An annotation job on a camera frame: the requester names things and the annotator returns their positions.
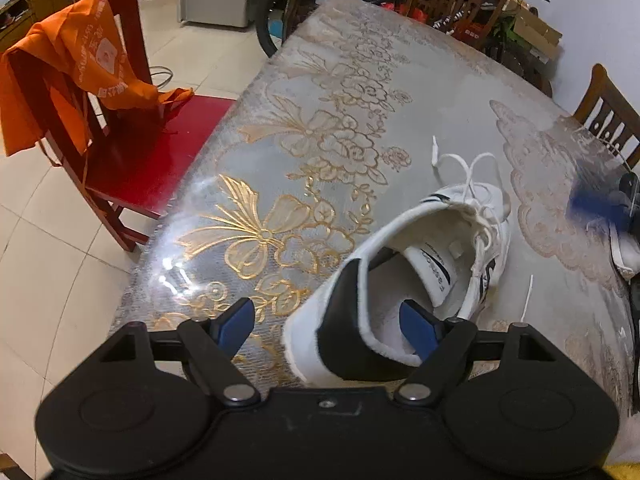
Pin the wooden chair by wall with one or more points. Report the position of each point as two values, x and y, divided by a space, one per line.
609 117

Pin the wooden sideboard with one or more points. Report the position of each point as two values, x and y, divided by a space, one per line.
18 16

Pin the orange bag on chair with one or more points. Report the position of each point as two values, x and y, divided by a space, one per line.
81 42

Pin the red wooden chair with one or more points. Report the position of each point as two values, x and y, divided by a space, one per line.
134 161

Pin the white black-striped sneaker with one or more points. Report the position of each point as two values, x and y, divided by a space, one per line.
348 330

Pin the cardboard box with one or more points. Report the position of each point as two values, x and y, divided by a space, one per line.
536 35

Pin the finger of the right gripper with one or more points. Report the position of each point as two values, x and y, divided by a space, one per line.
603 196

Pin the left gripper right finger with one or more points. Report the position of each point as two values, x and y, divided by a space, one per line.
443 348

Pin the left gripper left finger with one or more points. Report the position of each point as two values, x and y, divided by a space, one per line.
210 347

